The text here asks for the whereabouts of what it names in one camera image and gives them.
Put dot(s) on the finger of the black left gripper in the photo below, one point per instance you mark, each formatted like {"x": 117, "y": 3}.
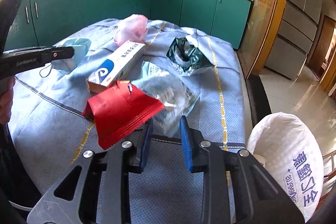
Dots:
{"x": 62, "y": 53}

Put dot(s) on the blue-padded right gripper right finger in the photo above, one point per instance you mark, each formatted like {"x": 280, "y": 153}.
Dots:
{"x": 193, "y": 145}

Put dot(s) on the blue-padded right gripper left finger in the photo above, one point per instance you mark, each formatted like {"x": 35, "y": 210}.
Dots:
{"x": 141, "y": 139}

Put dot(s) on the light blue face mask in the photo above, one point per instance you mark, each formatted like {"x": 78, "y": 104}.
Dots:
{"x": 77, "y": 49}

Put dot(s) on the red plastic bag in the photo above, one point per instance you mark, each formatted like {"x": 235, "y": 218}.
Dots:
{"x": 120, "y": 110}

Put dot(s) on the clear printed plastic wrapper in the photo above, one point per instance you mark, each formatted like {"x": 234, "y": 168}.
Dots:
{"x": 170, "y": 90}

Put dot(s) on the white blue toothpaste box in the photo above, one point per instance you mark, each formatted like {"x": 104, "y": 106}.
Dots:
{"x": 115, "y": 66}

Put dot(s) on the white woven trash sack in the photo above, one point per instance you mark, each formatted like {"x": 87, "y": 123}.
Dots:
{"x": 292, "y": 156}

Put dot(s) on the teal lower kitchen cabinets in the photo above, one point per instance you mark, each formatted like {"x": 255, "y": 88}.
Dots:
{"x": 45, "y": 22}

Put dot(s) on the person's left hand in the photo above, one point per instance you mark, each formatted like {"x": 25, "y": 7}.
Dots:
{"x": 7, "y": 101}

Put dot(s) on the light blue tablecloth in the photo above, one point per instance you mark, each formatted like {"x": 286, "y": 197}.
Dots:
{"x": 49, "y": 130}

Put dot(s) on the dark green foil wrapper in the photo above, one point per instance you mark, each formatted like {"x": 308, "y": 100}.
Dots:
{"x": 187, "y": 59}

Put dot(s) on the pink plastic bag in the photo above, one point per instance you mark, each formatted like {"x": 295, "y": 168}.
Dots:
{"x": 132, "y": 28}

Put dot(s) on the silver refrigerator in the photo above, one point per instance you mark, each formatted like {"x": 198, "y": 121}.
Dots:
{"x": 295, "y": 37}

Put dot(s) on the wooden glass sliding door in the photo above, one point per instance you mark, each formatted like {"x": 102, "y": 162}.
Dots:
{"x": 259, "y": 36}

